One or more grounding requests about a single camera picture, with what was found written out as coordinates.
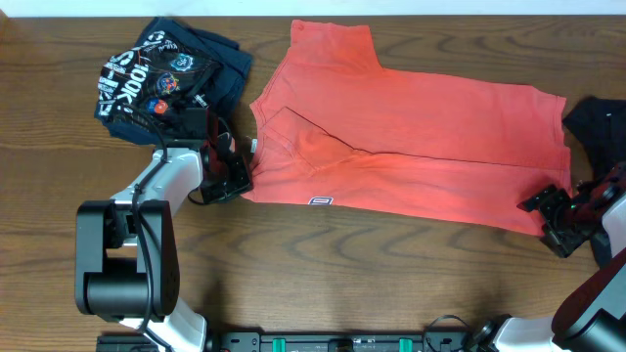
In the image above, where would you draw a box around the coral red t-shirt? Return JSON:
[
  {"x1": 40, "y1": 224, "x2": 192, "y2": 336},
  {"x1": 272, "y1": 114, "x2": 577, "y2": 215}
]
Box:
[{"x1": 246, "y1": 20, "x2": 571, "y2": 236}]

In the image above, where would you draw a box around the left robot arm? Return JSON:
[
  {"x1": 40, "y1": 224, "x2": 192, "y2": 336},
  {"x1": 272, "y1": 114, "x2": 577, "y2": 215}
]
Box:
[{"x1": 74, "y1": 104, "x2": 251, "y2": 352}]

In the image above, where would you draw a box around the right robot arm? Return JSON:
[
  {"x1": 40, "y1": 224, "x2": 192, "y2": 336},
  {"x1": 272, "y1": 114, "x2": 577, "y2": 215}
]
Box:
[{"x1": 467, "y1": 162, "x2": 625, "y2": 352}]

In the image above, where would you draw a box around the black garment at right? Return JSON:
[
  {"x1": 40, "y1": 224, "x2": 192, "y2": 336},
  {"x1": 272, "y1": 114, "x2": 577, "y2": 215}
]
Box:
[{"x1": 561, "y1": 95, "x2": 626, "y2": 268}]

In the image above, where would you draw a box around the folded black printed t-shirt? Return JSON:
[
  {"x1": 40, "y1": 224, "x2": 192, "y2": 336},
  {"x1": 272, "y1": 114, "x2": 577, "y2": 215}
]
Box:
[{"x1": 94, "y1": 17, "x2": 252, "y2": 145}]

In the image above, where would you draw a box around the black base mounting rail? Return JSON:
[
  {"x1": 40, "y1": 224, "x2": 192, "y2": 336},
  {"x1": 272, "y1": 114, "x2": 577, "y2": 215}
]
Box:
[{"x1": 95, "y1": 330, "x2": 478, "y2": 352}]

